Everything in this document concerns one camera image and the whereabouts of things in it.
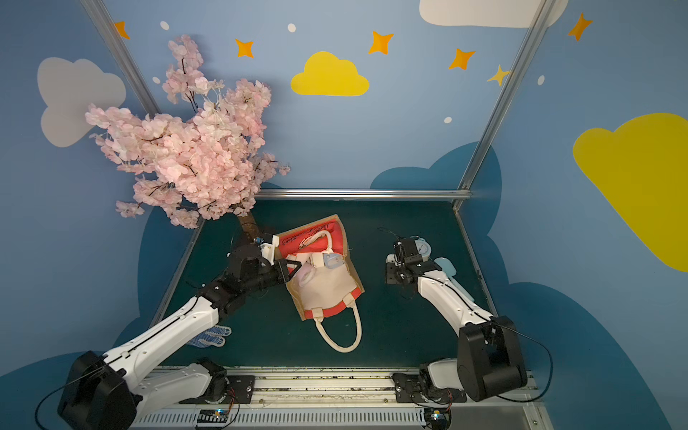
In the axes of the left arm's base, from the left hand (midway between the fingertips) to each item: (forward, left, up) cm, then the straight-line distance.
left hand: (302, 260), depth 79 cm
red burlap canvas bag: (+4, -6, -19) cm, 20 cm away
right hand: (+4, -32, -11) cm, 34 cm away
